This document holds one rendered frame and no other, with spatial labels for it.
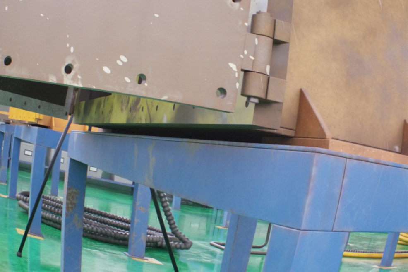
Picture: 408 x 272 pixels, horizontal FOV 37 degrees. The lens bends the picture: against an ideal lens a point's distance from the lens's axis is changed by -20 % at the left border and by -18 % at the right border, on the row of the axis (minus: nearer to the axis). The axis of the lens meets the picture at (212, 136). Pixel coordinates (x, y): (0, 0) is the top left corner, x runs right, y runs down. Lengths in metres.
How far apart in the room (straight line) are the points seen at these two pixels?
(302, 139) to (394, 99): 0.24
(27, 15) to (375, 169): 0.51
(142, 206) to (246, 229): 1.29
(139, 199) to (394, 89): 2.84
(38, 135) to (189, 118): 2.62
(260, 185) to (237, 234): 1.74
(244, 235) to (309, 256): 1.86
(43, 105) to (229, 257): 1.00
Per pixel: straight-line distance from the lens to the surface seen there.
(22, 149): 9.73
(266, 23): 0.91
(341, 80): 1.11
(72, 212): 2.50
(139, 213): 3.90
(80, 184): 2.49
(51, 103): 2.23
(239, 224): 2.68
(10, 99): 2.01
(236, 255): 2.70
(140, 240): 3.92
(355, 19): 1.15
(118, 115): 1.64
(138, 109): 1.47
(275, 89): 0.91
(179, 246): 4.43
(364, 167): 0.87
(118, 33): 0.86
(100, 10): 0.86
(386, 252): 4.92
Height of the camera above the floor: 0.59
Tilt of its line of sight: 2 degrees up
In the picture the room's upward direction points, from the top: 9 degrees clockwise
